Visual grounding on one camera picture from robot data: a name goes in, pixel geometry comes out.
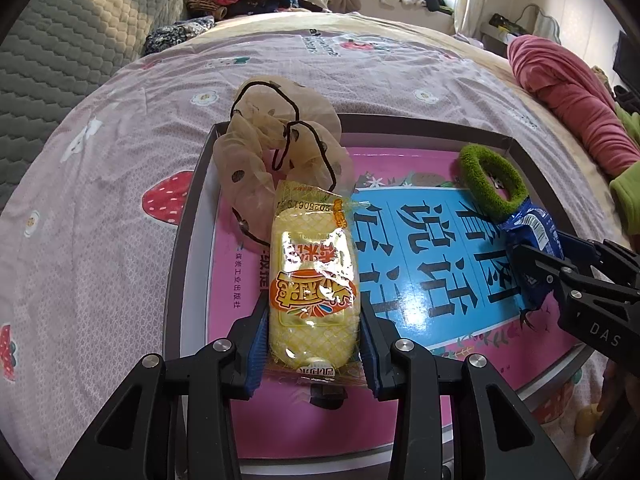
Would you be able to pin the dark floral cloth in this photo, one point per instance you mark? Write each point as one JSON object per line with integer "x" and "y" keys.
{"x": 175, "y": 35}

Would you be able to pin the white metal frame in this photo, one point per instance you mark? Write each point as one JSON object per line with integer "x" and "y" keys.
{"x": 542, "y": 22}

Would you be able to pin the green fleece cloth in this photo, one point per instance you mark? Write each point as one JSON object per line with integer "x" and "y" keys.
{"x": 627, "y": 190}

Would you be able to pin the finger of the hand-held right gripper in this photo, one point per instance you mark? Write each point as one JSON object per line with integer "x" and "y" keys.
{"x": 540, "y": 270}
{"x": 600, "y": 252}

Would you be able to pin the white side table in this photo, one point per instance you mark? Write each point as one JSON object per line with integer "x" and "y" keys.
{"x": 497, "y": 35}

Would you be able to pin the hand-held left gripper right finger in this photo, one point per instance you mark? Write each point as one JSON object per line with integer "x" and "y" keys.
{"x": 372, "y": 360}

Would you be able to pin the grey quilted headboard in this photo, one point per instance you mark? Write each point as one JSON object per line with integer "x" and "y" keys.
{"x": 60, "y": 35}

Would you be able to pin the beige sheer scrunchie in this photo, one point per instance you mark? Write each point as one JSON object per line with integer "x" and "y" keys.
{"x": 250, "y": 160}

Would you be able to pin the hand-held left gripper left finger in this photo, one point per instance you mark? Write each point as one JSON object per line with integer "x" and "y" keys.
{"x": 255, "y": 355}

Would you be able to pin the blue cookie packet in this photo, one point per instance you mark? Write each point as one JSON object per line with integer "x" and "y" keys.
{"x": 530, "y": 230}

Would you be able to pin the yellow cake packet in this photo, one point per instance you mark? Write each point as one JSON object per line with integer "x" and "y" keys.
{"x": 312, "y": 280}

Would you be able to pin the shallow grey printed box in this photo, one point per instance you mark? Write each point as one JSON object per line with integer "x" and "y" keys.
{"x": 400, "y": 165}

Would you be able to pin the green fuzzy scrunchie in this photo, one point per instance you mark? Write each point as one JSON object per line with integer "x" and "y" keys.
{"x": 470, "y": 170}

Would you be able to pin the black television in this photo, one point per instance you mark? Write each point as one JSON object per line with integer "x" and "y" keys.
{"x": 629, "y": 60}

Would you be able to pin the pink quilt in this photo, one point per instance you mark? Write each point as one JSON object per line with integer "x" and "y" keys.
{"x": 560, "y": 90}

